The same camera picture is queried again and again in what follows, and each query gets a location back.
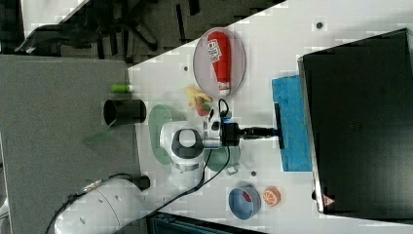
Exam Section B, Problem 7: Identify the black office chair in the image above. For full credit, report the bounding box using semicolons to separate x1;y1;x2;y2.
15;0;203;64

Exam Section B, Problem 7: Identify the green spatula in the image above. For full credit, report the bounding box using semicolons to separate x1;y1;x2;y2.
83;121;115;145

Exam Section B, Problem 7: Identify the green cup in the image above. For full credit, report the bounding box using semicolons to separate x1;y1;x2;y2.
204;146;241;176

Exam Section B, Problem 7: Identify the yellow toy banana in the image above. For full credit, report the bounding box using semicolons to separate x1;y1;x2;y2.
185;86;212;108

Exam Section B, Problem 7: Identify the grey round plate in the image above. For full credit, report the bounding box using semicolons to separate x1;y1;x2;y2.
193;27;245;98

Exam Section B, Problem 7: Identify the small red toy in cup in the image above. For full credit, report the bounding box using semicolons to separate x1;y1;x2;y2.
243;192;251;202

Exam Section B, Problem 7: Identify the orange slice toy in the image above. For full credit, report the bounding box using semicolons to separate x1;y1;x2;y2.
262;186;281;207

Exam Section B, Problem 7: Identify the green perforated colander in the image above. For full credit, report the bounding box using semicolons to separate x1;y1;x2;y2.
148;104;185;165

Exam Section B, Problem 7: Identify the black toaster oven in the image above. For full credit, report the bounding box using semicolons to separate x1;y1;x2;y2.
271;27;413;224

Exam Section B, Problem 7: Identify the black pot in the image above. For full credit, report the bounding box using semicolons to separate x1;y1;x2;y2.
103;99;147;126

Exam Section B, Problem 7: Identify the red toy strawberry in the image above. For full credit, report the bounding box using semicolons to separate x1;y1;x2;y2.
197;103;211;116

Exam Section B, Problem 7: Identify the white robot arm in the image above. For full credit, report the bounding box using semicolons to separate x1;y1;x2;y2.
54;112;282;234

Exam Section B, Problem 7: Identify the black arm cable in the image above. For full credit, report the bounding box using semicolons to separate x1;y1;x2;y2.
44;98;232;234

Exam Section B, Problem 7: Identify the green bottle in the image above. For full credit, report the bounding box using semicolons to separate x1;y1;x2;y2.
111;84;133;94

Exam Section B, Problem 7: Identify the red ketchup bottle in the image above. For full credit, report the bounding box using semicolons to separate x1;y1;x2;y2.
207;31;232;96

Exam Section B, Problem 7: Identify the blue cup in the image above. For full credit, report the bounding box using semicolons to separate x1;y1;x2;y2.
228;186;261;220

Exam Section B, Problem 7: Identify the black cylinder holder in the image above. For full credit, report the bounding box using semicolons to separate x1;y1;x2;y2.
132;175;151;191

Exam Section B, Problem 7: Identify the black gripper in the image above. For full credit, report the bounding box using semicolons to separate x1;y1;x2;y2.
221;123;277;146

